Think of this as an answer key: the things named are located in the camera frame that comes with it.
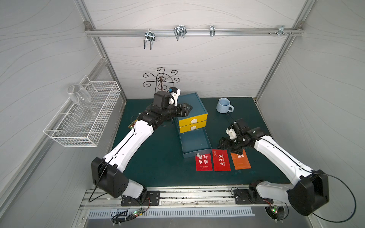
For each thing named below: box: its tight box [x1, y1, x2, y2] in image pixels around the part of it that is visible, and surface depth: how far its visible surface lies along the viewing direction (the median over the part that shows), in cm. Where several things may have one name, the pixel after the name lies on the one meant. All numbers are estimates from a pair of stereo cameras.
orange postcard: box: [230, 149, 252, 171], surface depth 88 cm
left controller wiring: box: [112, 197, 151, 226], surface depth 69 cm
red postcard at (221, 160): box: [211, 149, 232, 172], surface depth 88 cm
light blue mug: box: [215, 97, 235, 114], surface depth 113 cm
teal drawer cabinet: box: [172, 92, 208, 130], surface depth 87 cm
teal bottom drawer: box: [179, 127, 212, 159], surface depth 93 cm
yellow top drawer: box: [178, 113, 209, 127], surface depth 84 cm
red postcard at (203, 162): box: [195, 152, 213, 171], surface depth 88 cm
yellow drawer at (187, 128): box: [179, 120, 207, 134], surface depth 90 cm
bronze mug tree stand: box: [142, 67, 181, 93], surface depth 91 cm
